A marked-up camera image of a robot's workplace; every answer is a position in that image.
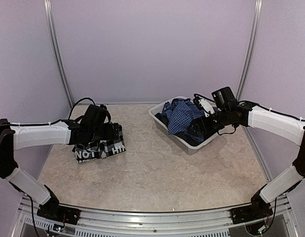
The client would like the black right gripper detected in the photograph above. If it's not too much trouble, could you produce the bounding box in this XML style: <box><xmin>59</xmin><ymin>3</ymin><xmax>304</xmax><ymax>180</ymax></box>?
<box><xmin>187</xmin><ymin>108</ymin><xmax>230</xmax><ymax>136</ymax></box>

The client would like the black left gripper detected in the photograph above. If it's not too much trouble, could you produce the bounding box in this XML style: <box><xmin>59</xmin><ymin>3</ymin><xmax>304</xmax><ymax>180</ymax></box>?
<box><xmin>89</xmin><ymin>122</ymin><xmax>119</xmax><ymax>142</ymax></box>

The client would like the white plastic laundry basket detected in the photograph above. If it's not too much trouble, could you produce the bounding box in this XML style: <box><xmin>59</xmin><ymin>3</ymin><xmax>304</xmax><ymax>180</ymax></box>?
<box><xmin>148</xmin><ymin>96</ymin><xmax>218</xmax><ymax>155</ymax></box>

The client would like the blue checked long sleeve shirt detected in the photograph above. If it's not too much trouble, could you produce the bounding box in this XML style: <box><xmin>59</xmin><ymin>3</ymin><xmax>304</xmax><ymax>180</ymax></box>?
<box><xmin>161</xmin><ymin>98</ymin><xmax>205</xmax><ymax>140</ymax></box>

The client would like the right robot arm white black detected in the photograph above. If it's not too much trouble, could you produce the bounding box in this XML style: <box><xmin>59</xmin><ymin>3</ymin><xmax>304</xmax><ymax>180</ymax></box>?
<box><xmin>188</xmin><ymin>86</ymin><xmax>305</xmax><ymax>219</ymax></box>

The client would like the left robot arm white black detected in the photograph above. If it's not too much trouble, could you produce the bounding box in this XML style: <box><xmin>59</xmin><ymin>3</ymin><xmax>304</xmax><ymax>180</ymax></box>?
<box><xmin>0</xmin><ymin>103</ymin><xmax>126</xmax><ymax>220</ymax></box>

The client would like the folded black white plaid shirt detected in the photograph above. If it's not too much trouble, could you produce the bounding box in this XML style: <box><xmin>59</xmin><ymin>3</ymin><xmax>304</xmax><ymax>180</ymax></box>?
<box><xmin>72</xmin><ymin>124</ymin><xmax>126</xmax><ymax>163</ymax></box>

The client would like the dark striped shirt in basket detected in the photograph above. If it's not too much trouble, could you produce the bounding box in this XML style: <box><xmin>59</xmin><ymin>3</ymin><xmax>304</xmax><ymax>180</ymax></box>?
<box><xmin>155</xmin><ymin>113</ymin><xmax>215</xmax><ymax>147</ymax></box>

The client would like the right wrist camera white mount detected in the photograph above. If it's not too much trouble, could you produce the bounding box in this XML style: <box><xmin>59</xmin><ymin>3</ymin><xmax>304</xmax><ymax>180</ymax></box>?
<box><xmin>193</xmin><ymin>95</ymin><xmax>215</xmax><ymax>117</ymax></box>

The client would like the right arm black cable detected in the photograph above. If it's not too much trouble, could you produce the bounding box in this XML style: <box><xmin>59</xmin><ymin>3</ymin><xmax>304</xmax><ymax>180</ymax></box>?
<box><xmin>218</xmin><ymin>123</ymin><xmax>238</xmax><ymax>136</ymax></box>

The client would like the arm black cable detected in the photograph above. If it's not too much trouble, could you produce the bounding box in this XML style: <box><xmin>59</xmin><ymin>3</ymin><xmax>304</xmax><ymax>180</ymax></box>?
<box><xmin>68</xmin><ymin>97</ymin><xmax>97</xmax><ymax>120</ymax></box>
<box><xmin>218</xmin><ymin>123</ymin><xmax>238</xmax><ymax>136</ymax></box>

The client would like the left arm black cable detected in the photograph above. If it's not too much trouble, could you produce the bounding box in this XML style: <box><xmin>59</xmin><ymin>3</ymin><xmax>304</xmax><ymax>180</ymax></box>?
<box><xmin>68</xmin><ymin>97</ymin><xmax>97</xmax><ymax>120</ymax></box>

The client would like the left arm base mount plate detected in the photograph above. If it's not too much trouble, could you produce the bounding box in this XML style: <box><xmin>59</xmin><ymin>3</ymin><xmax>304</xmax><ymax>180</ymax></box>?
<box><xmin>37</xmin><ymin>205</ymin><xmax>81</xmax><ymax>225</ymax></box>

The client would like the front aluminium rail frame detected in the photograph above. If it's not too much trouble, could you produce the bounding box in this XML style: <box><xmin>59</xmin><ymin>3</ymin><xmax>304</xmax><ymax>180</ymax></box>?
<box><xmin>12</xmin><ymin>196</ymin><xmax>300</xmax><ymax>237</ymax></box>

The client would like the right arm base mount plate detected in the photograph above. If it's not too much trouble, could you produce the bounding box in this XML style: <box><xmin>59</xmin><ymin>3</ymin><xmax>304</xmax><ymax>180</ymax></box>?
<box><xmin>230</xmin><ymin>204</ymin><xmax>273</xmax><ymax>225</ymax></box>

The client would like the right aluminium frame post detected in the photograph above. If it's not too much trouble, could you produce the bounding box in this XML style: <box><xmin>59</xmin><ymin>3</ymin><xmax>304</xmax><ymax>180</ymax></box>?
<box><xmin>236</xmin><ymin>0</ymin><xmax>263</xmax><ymax>100</ymax></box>

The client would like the aluminium frame post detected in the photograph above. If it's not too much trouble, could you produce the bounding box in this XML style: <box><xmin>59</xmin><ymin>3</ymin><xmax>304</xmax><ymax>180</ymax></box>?
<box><xmin>236</xmin><ymin>0</ymin><xmax>263</xmax><ymax>100</ymax></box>
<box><xmin>44</xmin><ymin>0</ymin><xmax>74</xmax><ymax>108</ymax></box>

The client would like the left aluminium frame post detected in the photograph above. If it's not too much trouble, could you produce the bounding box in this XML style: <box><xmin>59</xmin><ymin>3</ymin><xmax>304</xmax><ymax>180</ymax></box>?
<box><xmin>44</xmin><ymin>0</ymin><xmax>74</xmax><ymax>108</ymax></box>

